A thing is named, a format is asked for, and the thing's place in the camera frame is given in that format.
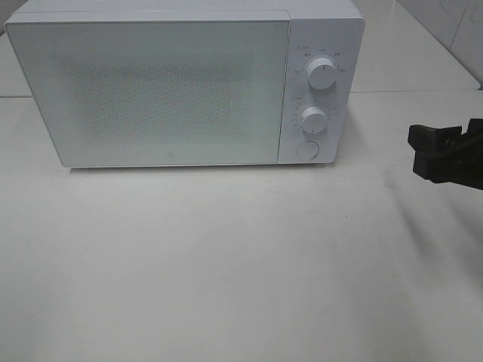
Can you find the white microwave door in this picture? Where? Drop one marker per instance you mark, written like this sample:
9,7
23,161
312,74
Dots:
153,94

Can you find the upper white power knob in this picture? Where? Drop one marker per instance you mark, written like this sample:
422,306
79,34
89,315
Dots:
321,72

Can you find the white timer knob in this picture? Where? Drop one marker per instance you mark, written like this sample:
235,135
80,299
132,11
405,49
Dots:
313,120

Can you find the round white door button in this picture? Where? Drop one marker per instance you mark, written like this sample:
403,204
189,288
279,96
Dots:
307,150

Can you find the white microwave oven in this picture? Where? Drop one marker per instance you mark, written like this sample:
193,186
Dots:
332,28

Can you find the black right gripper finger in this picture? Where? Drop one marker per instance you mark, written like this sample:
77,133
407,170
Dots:
463,167
447,139

